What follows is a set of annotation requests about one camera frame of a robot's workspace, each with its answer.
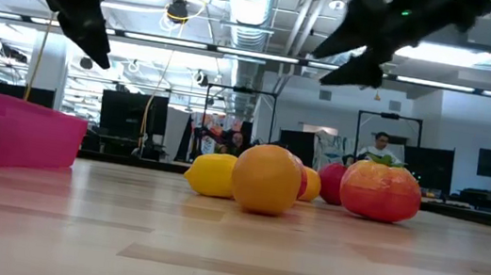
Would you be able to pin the pink plastic basket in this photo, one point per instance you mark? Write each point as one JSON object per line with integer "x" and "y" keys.
{"x": 8, "y": 132}

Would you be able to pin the black ceiling camera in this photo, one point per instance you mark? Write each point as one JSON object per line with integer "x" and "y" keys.
{"x": 178, "y": 11}

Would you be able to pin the person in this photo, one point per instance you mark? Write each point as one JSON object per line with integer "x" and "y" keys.
{"x": 236, "y": 143}
{"x": 380, "y": 146}

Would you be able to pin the white column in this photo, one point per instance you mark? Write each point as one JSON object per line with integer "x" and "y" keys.
{"x": 52, "y": 69}

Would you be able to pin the long ceiling light bar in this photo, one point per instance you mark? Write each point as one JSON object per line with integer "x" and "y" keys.
{"x": 256, "y": 55}

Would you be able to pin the black metal frame stand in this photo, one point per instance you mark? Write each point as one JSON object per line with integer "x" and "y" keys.
{"x": 391, "y": 116}
{"x": 242, "y": 90}

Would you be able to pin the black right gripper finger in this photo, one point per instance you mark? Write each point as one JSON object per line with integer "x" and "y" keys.
{"x": 354, "y": 71}
{"x": 347, "y": 30}

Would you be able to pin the large black monitor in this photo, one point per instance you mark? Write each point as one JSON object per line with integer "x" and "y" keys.
{"x": 132, "y": 115}

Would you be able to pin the large orange tomato green leaf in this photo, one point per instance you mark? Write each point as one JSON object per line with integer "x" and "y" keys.
{"x": 380, "y": 193}

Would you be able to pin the small yellow-orange fruit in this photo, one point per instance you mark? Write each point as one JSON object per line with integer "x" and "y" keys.
{"x": 312, "y": 186}

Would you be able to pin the yellow lemon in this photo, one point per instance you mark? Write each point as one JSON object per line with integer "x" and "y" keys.
{"x": 212, "y": 176}

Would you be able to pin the red apple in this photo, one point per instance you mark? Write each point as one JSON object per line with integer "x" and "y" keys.
{"x": 331, "y": 182}

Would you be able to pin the round orange fruit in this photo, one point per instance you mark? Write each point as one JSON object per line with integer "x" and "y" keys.
{"x": 266, "y": 180}

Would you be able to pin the black divider panel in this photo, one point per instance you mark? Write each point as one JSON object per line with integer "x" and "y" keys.
{"x": 296, "y": 146}
{"x": 429, "y": 168}

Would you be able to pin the low black monitor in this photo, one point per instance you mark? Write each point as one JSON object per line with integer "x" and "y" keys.
{"x": 25, "y": 95}

